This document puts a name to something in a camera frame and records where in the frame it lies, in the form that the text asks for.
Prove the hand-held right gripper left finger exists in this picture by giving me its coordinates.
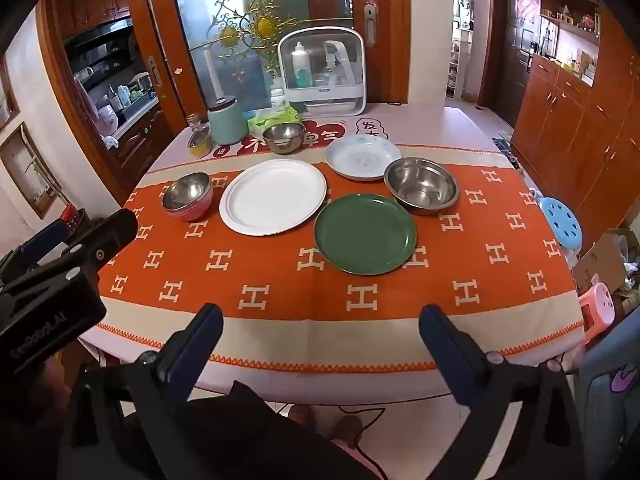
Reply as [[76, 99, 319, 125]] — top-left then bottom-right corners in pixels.
[[67, 304, 224, 480]]

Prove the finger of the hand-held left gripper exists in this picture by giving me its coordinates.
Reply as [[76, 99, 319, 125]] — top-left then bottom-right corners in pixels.
[[17, 222, 68, 266], [10, 208, 138, 288]]

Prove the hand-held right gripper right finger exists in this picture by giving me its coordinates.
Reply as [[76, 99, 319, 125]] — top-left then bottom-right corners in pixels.
[[419, 304, 596, 480]]

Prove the green plate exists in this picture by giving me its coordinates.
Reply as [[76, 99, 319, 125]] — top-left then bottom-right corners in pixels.
[[313, 193, 418, 277]]

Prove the white plate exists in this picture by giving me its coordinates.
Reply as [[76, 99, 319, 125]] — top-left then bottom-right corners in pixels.
[[218, 158, 328, 236]]

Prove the large steel bowl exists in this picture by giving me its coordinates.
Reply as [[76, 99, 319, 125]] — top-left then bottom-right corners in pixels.
[[383, 157, 460, 216]]

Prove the pink steel bowl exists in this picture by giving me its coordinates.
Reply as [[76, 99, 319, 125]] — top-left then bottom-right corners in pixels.
[[160, 172, 215, 222]]

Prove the person's dark clothing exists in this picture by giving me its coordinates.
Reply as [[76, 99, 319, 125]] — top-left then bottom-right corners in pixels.
[[125, 380, 381, 480]]

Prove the orange patterned table cloth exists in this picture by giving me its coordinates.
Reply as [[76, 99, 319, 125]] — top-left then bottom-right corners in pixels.
[[95, 157, 586, 376]]

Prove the white floral pot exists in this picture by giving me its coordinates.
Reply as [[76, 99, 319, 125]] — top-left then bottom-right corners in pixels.
[[95, 105, 120, 133]]

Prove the yellow tin can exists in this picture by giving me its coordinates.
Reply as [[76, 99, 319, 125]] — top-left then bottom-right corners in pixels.
[[187, 126, 213, 159]]

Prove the pink plastic stool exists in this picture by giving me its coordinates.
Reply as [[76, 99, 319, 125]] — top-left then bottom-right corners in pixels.
[[577, 282, 615, 346]]

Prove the mint green canister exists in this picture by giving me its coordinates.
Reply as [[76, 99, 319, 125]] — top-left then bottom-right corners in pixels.
[[207, 96, 249, 145]]

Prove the blue plastic stool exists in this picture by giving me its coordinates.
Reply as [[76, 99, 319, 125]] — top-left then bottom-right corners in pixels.
[[537, 196, 582, 261]]

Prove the cardboard box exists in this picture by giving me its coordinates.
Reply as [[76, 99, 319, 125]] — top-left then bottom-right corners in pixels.
[[572, 230, 636, 296]]

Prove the green tissue pack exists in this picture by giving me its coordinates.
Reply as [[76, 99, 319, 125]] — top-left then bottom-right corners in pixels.
[[247, 106, 301, 136]]

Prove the small steel bowl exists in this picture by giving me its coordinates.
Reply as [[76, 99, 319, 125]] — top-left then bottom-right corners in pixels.
[[262, 121, 306, 155]]

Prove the light blue speckled plate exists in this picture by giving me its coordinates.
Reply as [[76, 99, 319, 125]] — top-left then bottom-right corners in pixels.
[[325, 134, 402, 182]]

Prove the dark wooden entry door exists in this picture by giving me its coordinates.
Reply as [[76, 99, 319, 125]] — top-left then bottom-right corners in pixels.
[[492, 0, 541, 128]]

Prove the glass door with gold ornament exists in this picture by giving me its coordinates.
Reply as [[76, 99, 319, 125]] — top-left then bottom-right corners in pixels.
[[140, 0, 411, 126]]

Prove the wooden picture frame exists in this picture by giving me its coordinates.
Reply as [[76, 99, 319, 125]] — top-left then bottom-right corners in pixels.
[[0, 122, 63, 218]]

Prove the wooden wall cabinet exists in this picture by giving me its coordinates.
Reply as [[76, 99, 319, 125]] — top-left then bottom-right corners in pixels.
[[510, 0, 640, 261]]

